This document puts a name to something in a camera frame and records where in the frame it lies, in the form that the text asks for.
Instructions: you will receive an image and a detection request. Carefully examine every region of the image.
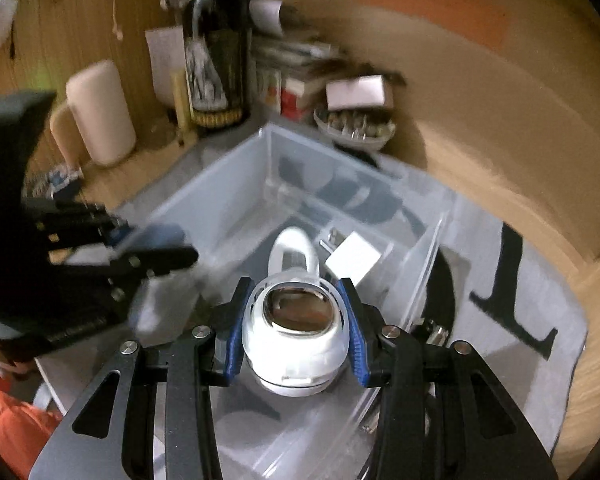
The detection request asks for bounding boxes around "pink tumbler with handle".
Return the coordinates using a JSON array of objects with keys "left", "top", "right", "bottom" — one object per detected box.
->
[{"left": 50, "top": 59, "right": 137, "bottom": 167}]

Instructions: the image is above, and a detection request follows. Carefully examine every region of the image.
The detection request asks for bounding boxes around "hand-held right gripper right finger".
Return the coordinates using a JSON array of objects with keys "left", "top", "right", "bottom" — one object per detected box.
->
[{"left": 336, "top": 276, "right": 561, "bottom": 480}]

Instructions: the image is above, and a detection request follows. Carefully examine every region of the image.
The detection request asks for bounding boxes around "clear plastic storage bin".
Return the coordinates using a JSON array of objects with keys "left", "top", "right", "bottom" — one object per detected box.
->
[{"left": 32, "top": 122, "right": 456, "bottom": 480}]

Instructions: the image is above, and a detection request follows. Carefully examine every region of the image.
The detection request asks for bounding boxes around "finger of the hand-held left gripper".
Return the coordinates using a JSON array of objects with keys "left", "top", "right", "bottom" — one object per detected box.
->
[
  {"left": 107, "top": 225, "right": 187, "bottom": 256},
  {"left": 107, "top": 246, "right": 199, "bottom": 306}
]

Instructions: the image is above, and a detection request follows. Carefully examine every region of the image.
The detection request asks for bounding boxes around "yellow tube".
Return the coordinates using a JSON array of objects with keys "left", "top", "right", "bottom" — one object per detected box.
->
[{"left": 170, "top": 70, "right": 191, "bottom": 146}]

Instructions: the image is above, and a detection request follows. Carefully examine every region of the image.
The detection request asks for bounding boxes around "white charger plug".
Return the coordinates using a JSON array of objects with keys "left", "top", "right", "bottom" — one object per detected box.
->
[{"left": 320, "top": 228, "right": 383, "bottom": 291}]

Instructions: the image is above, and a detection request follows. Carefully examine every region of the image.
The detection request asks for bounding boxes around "white handwritten note paper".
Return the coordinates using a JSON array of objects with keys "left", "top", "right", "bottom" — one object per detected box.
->
[{"left": 145, "top": 25, "right": 187, "bottom": 106}]

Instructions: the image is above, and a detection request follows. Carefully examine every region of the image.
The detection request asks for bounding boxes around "dark wine bottle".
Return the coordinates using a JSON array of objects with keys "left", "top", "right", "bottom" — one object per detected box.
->
[{"left": 182, "top": 0, "right": 253, "bottom": 128}]

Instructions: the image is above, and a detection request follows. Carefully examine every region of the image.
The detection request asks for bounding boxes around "stack of books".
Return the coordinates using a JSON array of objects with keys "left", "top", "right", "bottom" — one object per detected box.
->
[{"left": 252, "top": 35, "right": 341, "bottom": 116}]

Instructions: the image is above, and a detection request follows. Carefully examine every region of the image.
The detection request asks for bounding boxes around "rolled paper magazine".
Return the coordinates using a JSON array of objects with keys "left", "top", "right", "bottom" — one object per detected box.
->
[{"left": 160, "top": 0, "right": 286, "bottom": 36}]

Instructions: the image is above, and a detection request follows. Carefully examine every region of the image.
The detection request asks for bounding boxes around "beige earphone cable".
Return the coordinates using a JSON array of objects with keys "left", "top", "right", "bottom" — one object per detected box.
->
[{"left": 107, "top": 0, "right": 126, "bottom": 41}]

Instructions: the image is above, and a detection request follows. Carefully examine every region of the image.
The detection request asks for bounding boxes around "white bowl of trinkets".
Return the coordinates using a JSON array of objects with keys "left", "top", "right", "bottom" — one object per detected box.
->
[{"left": 313, "top": 107, "right": 397, "bottom": 150}]

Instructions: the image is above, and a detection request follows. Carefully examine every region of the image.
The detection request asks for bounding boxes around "orange sticky note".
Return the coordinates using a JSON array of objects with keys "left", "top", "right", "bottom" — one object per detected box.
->
[{"left": 352, "top": 0, "right": 511, "bottom": 51}]

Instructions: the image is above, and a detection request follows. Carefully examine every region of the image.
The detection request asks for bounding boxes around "white handheld massager device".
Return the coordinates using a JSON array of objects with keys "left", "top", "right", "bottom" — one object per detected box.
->
[{"left": 240, "top": 226, "right": 351, "bottom": 398}]

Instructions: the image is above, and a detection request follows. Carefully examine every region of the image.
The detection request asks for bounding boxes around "printed card with metal badge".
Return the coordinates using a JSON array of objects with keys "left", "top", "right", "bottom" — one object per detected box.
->
[{"left": 22, "top": 165, "right": 86, "bottom": 201}]

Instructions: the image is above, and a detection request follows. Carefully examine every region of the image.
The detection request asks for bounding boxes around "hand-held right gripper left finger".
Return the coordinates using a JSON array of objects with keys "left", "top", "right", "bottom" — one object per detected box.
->
[{"left": 27, "top": 276, "right": 256, "bottom": 480}]

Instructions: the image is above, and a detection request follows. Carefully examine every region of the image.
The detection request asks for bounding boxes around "white card box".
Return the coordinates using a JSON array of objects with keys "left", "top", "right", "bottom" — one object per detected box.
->
[{"left": 325, "top": 75, "right": 387, "bottom": 109}]

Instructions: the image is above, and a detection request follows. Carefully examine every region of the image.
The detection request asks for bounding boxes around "dark metal cylinder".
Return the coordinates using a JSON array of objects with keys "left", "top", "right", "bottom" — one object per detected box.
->
[{"left": 412, "top": 317, "right": 451, "bottom": 348}]

